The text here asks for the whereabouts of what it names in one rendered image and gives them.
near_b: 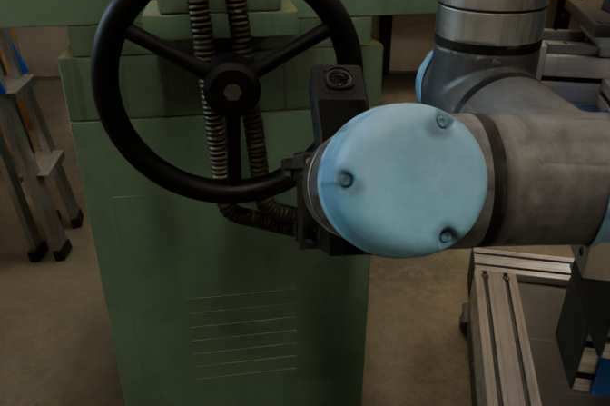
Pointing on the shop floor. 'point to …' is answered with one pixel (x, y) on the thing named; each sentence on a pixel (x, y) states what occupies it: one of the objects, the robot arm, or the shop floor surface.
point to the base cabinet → (218, 281)
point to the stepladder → (16, 84)
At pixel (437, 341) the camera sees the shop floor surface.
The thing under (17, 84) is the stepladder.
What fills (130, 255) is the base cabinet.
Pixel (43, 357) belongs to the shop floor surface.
